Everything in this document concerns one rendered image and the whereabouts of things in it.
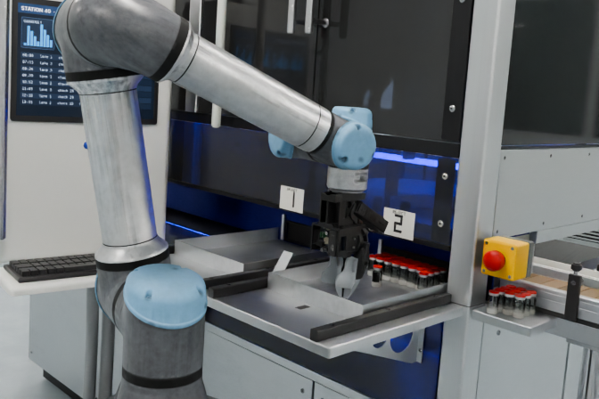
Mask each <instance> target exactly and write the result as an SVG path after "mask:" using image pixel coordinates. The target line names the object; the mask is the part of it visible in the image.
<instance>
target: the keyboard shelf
mask: <svg viewBox="0 0 599 399"><path fill-rule="evenodd" d="M95 277H96V275H89V276H80V277H72V278H64V279H55V280H47V281H32V282H23V283H18V282H17V281H16V280H15V279H14V278H13V277H12V276H11V275H10V274H9V273H8V272H7V271H6V270H5V269H4V268H3V267H0V286H1V287H2V288H3V289H4V290H5V291H6V292H7V293H8V294H9V295H10V296H12V297H17V296H25V295H32V294H40V293H47V292H55V291H63V290H71V289H85V288H92V287H94V283H95Z"/></svg>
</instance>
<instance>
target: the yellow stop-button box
mask: <svg viewBox="0 0 599 399"><path fill-rule="evenodd" d="M533 248H534V242H533V241H530V240H523V239H518V238H514V237H510V236H505V235H499V236H496V237H491V238H486V239H485V240H484V247H483V256H482V265H481V272H482V273H484V274H487V275H490V276H494V277H497V278H501V279H505V280H508V281H517V280H519V279H523V278H527V277H530V273H531V265H532V257H533ZM491 250H497V251H499V252H501V253H502V254H503V256H504V258H505V265H504V267H503V268H502V269H501V270H499V271H495V272H491V271H489V270H488V269H487V268H486V267H485V266H484V264H483V257H484V255H485V254H486V253H487V252H488V251H491Z"/></svg>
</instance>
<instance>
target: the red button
mask: <svg viewBox="0 0 599 399"><path fill-rule="evenodd" d="M483 264H484V266H485V267H486V268H487V269H488V270H489V271H491V272H495V271H499V270H501V269H502V268H503V267H504V265H505V258H504V256H503V254H502V253H501V252H499V251H497V250H491V251H488V252H487V253H486V254H485V255H484V257H483Z"/></svg>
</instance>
